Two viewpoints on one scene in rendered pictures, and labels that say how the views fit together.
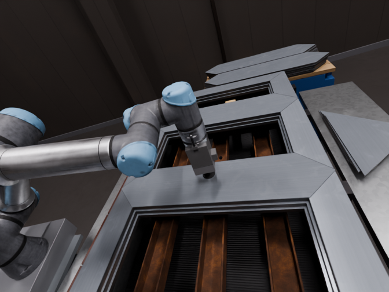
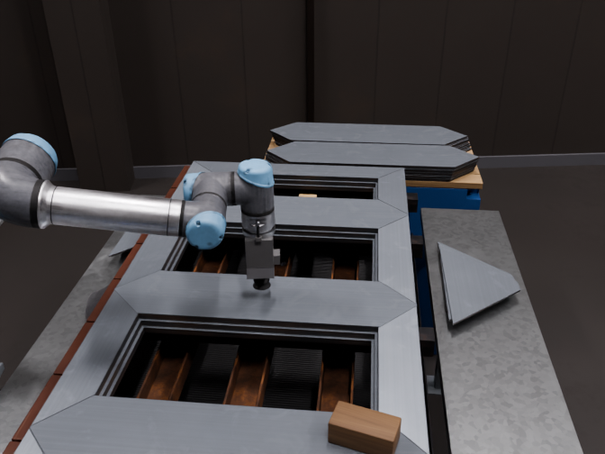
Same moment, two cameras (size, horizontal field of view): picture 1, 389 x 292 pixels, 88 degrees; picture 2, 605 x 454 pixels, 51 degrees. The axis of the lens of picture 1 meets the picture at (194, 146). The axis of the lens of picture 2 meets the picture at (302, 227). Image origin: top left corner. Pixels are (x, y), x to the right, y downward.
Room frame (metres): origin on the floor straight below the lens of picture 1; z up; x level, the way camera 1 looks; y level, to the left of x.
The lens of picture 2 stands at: (-0.74, 0.23, 1.77)
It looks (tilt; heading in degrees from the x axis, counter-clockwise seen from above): 30 degrees down; 344
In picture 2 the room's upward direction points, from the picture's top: 1 degrees counter-clockwise
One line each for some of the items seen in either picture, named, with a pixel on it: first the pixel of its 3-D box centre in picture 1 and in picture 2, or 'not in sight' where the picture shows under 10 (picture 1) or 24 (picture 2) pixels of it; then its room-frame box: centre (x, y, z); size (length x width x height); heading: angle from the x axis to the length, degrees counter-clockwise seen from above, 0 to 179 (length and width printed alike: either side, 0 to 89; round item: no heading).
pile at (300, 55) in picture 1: (259, 68); (369, 149); (1.34, -0.62, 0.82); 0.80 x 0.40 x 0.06; 68
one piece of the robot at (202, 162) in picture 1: (203, 150); (265, 248); (0.48, -0.02, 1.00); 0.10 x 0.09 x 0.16; 77
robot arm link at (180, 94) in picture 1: (181, 106); (255, 186); (0.49, -0.01, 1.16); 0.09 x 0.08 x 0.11; 77
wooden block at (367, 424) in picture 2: not in sight; (364, 430); (0.01, -0.09, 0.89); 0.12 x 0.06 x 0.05; 53
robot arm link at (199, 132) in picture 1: (191, 130); (257, 218); (0.48, -0.01, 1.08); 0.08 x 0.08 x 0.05
